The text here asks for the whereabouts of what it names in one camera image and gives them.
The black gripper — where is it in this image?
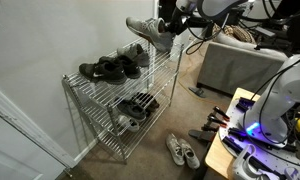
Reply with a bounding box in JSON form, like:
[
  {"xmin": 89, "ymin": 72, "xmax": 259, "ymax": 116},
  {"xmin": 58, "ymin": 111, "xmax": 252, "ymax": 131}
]
[{"xmin": 161, "ymin": 5, "xmax": 191, "ymax": 35}]

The dark low-top shoe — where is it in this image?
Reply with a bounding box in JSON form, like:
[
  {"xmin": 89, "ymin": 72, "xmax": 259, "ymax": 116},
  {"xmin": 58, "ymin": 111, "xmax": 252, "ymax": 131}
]
[{"xmin": 115, "ymin": 99, "xmax": 148, "ymax": 123}]

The white shoe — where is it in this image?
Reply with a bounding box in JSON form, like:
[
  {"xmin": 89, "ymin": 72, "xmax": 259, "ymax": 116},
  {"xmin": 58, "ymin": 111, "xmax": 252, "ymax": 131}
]
[{"xmin": 117, "ymin": 114, "xmax": 141, "ymax": 134}]

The light grey running shoe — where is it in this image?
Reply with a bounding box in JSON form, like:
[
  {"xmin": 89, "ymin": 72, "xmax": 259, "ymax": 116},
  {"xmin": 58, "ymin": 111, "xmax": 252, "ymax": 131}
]
[
  {"xmin": 165, "ymin": 133, "xmax": 186, "ymax": 167},
  {"xmin": 178, "ymin": 138, "xmax": 202, "ymax": 170}
]

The brown woven basket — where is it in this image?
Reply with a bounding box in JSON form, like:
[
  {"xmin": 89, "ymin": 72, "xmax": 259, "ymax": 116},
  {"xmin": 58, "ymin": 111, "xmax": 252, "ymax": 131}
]
[{"xmin": 212, "ymin": 23, "xmax": 258, "ymax": 46}]

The black striped slide sandal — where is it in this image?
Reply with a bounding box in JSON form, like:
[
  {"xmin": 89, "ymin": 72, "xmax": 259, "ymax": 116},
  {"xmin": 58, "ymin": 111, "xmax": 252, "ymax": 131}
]
[{"xmin": 133, "ymin": 91, "xmax": 158, "ymax": 108}]

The brown sandal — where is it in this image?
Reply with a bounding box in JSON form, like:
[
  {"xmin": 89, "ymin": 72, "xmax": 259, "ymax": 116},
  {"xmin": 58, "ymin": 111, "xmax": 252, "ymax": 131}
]
[{"xmin": 147, "ymin": 99, "xmax": 161, "ymax": 113}]

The grey sofa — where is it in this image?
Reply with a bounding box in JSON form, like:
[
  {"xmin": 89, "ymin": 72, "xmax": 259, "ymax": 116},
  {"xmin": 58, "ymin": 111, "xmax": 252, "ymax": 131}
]
[{"xmin": 196, "ymin": 39, "xmax": 288, "ymax": 98}]

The black clamp with orange tip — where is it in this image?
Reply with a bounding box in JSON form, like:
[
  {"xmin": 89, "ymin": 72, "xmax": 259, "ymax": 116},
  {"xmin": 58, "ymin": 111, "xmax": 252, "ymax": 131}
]
[
  {"xmin": 200, "ymin": 123, "xmax": 221, "ymax": 133},
  {"xmin": 212, "ymin": 105, "xmax": 231, "ymax": 122},
  {"xmin": 207, "ymin": 112, "xmax": 229, "ymax": 129}
]

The long black mounting bar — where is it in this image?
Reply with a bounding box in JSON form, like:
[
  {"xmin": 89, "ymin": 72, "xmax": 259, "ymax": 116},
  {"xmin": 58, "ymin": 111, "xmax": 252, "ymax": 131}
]
[
  {"xmin": 221, "ymin": 135, "xmax": 258, "ymax": 164},
  {"xmin": 227, "ymin": 127, "xmax": 248, "ymax": 139}
]

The white VR controller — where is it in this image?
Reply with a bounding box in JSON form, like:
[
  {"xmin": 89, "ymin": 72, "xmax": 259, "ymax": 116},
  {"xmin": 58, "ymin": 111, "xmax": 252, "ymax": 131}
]
[{"xmin": 231, "ymin": 143, "xmax": 269, "ymax": 180}]

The plain white door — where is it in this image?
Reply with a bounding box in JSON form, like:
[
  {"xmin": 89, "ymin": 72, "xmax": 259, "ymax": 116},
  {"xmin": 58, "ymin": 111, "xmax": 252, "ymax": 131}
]
[{"xmin": 0, "ymin": 80, "xmax": 78, "ymax": 180}]

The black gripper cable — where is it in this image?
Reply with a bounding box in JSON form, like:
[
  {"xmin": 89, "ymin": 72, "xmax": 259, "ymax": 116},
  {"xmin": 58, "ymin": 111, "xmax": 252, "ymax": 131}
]
[{"xmin": 184, "ymin": 13, "xmax": 233, "ymax": 56}]

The orange extension cable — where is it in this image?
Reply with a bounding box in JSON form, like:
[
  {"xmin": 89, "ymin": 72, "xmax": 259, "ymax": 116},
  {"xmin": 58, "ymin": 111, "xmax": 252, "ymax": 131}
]
[{"xmin": 178, "ymin": 56, "xmax": 211, "ymax": 101}]

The chrome wire shelf rack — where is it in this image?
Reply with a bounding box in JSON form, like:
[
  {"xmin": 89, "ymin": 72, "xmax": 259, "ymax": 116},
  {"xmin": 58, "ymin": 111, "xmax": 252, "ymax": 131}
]
[{"xmin": 61, "ymin": 36, "xmax": 184, "ymax": 165}]

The small black mounting bracket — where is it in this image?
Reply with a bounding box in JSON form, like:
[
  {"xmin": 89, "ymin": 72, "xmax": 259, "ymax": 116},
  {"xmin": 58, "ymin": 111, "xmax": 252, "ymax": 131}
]
[
  {"xmin": 235, "ymin": 101, "xmax": 252, "ymax": 113},
  {"xmin": 238, "ymin": 95, "xmax": 257, "ymax": 105}
]

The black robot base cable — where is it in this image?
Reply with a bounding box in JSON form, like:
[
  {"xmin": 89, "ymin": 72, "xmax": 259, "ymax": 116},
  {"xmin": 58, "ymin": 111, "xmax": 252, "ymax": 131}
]
[{"xmin": 241, "ymin": 49, "xmax": 300, "ymax": 146}]

